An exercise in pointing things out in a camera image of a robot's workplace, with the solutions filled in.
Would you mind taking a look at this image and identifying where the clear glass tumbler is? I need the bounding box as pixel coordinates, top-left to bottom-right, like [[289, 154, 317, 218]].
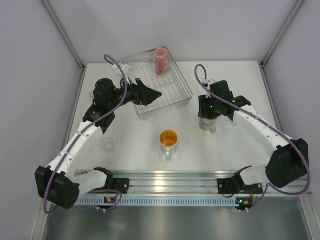
[[100, 137, 115, 153]]

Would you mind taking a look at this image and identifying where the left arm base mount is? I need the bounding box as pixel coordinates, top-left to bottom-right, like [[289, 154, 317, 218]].
[[89, 177, 130, 194]]

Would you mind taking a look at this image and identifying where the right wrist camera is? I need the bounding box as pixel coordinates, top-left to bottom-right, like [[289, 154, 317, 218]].
[[202, 79, 216, 88]]

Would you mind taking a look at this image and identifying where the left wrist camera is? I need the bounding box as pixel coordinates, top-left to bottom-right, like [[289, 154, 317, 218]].
[[120, 63, 132, 75]]

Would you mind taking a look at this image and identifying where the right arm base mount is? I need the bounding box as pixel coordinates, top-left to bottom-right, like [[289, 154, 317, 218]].
[[217, 172, 263, 197]]

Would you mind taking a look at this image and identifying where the white mug orange interior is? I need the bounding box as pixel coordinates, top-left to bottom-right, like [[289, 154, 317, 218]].
[[159, 129, 179, 161]]

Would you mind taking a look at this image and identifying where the pink patterned mug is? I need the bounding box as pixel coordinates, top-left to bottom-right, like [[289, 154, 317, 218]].
[[153, 47, 169, 76]]

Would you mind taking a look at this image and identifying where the cream floral mug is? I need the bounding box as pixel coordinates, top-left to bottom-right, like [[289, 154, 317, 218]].
[[199, 117, 218, 134]]

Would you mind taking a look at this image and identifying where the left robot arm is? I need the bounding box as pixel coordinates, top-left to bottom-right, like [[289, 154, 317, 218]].
[[35, 78, 163, 210]]

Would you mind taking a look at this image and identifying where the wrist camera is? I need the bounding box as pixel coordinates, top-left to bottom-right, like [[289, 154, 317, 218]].
[[202, 79, 216, 88], [120, 63, 132, 75]]

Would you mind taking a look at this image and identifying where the aluminium frame post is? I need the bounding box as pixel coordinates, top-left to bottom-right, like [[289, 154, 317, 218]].
[[260, 0, 307, 69], [40, 0, 85, 70]]

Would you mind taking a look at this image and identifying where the slotted cable duct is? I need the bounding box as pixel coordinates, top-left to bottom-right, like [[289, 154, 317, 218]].
[[74, 195, 241, 207]]

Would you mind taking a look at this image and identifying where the wire dish rack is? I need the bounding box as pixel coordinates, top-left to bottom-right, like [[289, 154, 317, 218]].
[[119, 46, 193, 120]]

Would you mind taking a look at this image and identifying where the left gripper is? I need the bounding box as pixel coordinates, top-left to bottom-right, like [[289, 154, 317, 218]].
[[108, 76, 162, 111]]

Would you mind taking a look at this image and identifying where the light blue mug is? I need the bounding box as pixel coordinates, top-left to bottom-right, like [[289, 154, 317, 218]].
[[89, 91, 95, 99]]

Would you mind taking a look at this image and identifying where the aluminium mounting rail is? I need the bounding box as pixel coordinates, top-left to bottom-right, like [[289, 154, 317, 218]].
[[41, 169, 312, 197]]

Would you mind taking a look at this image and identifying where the aluminium frame post left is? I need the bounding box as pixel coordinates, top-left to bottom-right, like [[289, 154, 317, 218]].
[[40, 0, 85, 70]]

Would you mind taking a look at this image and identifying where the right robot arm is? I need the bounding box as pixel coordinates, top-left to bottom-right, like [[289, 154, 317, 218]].
[[198, 80, 311, 195]]

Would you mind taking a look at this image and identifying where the aluminium frame post right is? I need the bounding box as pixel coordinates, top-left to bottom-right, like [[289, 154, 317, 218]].
[[260, 0, 307, 69]]

